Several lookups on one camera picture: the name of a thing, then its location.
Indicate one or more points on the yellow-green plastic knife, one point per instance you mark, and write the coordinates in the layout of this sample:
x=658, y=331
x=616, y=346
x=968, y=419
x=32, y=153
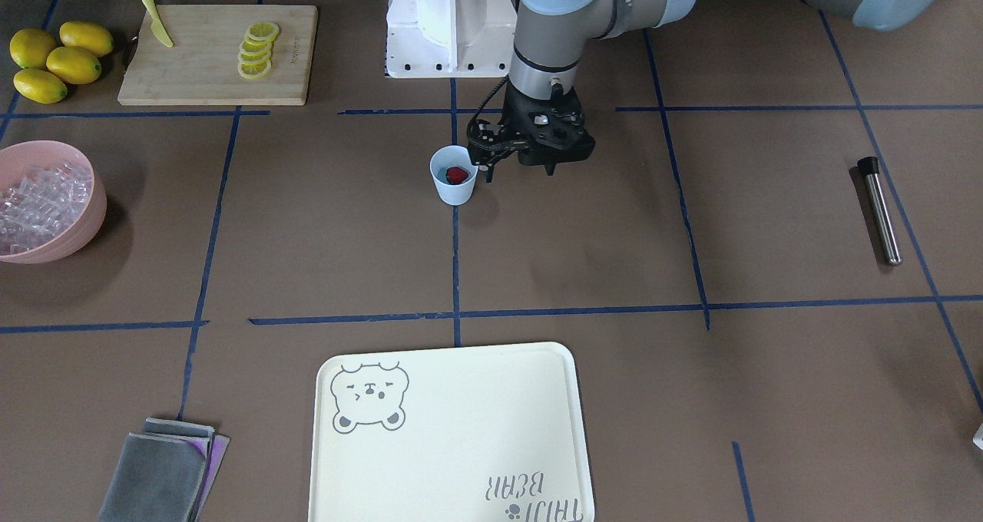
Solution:
x=157, y=26

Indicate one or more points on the whole lemon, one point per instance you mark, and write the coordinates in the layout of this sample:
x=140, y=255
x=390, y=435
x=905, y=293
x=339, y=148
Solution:
x=87, y=35
x=30, y=47
x=74, y=65
x=40, y=86

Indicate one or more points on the pile of ice cubes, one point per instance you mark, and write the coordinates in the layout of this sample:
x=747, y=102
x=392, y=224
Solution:
x=43, y=205

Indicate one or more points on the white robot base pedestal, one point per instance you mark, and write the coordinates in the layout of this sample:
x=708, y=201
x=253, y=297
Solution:
x=449, y=38

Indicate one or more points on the light blue plastic cup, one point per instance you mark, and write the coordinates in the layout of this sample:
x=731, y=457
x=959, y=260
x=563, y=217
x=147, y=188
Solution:
x=446, y=157

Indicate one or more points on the red strawberry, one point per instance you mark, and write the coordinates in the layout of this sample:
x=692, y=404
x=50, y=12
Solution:
x=456, y=175

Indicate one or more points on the stainless steel muddler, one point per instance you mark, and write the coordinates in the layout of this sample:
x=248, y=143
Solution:
x=869, y=168

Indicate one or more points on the purple folded cloth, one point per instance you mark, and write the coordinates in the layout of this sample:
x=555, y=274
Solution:
x=218, y=448

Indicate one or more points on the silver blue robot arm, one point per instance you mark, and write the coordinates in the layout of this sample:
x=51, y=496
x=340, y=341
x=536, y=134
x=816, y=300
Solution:
x=550, y=35

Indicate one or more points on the grey folded cloth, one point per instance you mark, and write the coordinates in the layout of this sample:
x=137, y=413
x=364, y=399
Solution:
x=161, y=473

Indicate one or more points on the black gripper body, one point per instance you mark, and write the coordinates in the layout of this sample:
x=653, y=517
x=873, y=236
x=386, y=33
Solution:
x=512, y=126

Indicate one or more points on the pink bowl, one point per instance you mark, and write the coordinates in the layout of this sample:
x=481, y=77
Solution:
x=45, y=153

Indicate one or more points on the lemon slice front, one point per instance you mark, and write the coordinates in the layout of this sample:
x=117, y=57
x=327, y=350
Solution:
x=257, y=70

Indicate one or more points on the bamboo cutting board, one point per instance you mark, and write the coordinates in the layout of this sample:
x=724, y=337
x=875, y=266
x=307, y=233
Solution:
x=201, y=67

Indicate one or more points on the cream bear serving tray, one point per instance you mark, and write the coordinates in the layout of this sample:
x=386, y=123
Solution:
x=478, y=433

